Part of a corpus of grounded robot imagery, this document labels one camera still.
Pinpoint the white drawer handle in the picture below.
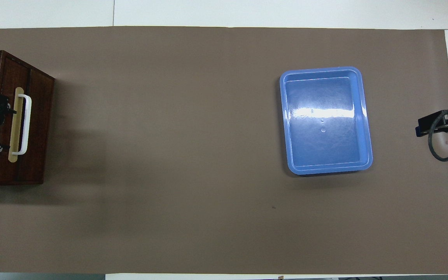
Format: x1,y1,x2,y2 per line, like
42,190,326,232
12,94,33,156

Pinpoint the dark wooden drawer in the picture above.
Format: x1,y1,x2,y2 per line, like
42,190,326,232
0,51,56,186

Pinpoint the blue plastic tray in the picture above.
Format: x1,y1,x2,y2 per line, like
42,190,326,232
280,66,374,175

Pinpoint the brown table mat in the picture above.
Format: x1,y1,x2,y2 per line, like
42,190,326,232
0,26,448,275

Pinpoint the beige handle backing plate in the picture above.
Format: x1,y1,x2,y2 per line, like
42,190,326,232
8,87,25,163

